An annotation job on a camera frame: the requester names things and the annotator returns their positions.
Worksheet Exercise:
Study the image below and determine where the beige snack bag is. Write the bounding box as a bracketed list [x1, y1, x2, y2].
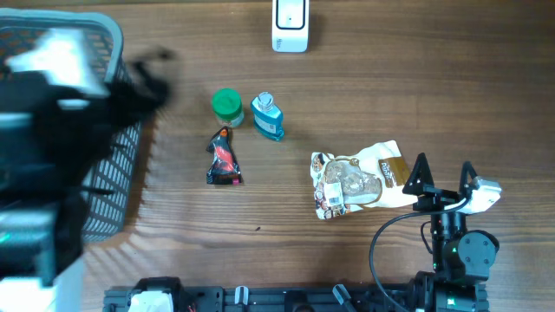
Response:
[310, 140, 417, 220]

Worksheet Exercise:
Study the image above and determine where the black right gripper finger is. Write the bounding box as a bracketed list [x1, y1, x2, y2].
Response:
[459, 161, 478, 195]
[402, 153, 434, 195]

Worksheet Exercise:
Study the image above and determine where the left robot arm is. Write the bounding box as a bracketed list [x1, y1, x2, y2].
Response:
[1, 76, 171, 311]

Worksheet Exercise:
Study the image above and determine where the green lid jar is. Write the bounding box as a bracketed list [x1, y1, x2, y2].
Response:
[212, 88, 245, 127]

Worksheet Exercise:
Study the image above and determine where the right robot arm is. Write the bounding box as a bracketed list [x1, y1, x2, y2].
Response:
[402, 153, 502, 311]

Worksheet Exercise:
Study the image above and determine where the grey plastic mesh basket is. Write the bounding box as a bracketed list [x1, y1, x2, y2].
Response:
[1, 8, 142, 243]

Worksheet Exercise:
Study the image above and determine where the red black snack pouch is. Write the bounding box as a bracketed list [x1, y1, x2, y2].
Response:
[206, 127, 243, 185]

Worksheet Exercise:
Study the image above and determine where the white barcode scanner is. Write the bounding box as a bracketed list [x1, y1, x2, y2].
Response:
[271, 0, 310, 53]

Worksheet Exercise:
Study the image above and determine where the blue mouthwash bottle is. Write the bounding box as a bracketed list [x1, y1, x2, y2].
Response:
[251, 92, 284, 141]

